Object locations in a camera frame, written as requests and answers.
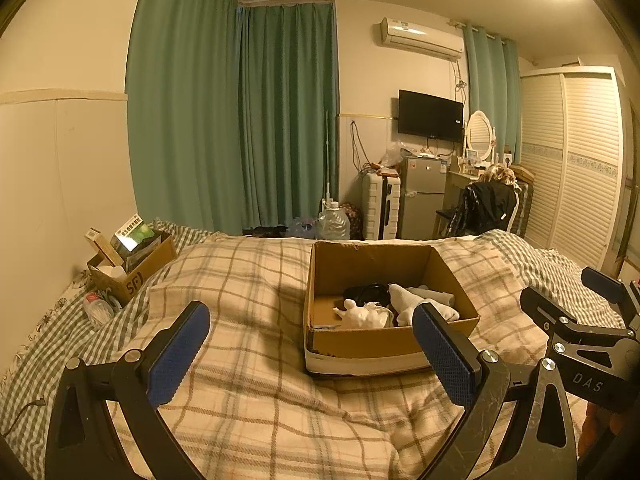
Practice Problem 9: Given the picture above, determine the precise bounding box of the white knit glove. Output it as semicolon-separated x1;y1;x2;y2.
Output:
388;284;460;327

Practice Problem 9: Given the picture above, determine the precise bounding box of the black round jar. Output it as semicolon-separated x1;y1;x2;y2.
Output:
343;283;390;307

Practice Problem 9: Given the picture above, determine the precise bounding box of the checkered green bed sheet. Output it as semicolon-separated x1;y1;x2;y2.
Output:
0;216;222;480

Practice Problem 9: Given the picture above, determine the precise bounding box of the small plastic water bottle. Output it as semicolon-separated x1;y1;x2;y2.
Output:
82;292;115;330

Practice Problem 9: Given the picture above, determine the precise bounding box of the black jacket on chair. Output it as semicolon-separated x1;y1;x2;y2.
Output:
446;181;520;237

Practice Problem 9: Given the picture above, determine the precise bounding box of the small cardboard box SF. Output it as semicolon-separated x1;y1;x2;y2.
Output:
87;232;177;307

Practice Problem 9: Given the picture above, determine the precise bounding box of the plaid beige blanket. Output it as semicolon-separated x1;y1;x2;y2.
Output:
106;231;591;480

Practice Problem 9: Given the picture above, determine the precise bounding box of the white louvered wardrobe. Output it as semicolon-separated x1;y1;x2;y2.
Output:
520;66;625;270

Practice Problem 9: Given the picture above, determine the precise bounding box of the white crumpled item in box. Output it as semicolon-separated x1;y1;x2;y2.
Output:
333;299;394;330

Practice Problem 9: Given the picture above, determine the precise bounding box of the silver mini fridge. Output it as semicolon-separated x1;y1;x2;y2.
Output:
399;157;447;240

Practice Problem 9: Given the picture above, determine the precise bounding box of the brown cardboard box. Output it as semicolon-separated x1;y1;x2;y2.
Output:
304;240;480;377

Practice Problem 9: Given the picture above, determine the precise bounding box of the white oval vanity mirror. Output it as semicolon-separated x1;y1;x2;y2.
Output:
464;110;497;162

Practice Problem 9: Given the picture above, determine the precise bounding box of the green white product box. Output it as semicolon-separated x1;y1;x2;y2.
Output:
110;214;157;268

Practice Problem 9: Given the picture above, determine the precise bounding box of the white suitcase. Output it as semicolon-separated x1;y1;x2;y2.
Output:
361;172;401;240

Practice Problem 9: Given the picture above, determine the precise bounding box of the large clear water bottle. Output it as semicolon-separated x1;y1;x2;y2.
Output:
318;200;350;242

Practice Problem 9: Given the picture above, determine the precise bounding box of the green curtain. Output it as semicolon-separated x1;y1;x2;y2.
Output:
126;0;338;234
462;24;522;162

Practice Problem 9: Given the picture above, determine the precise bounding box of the white air conditioner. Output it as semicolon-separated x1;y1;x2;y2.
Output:
380;18;464;61

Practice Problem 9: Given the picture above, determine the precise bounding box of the black wall television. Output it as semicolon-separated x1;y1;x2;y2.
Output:
398;90;463;143

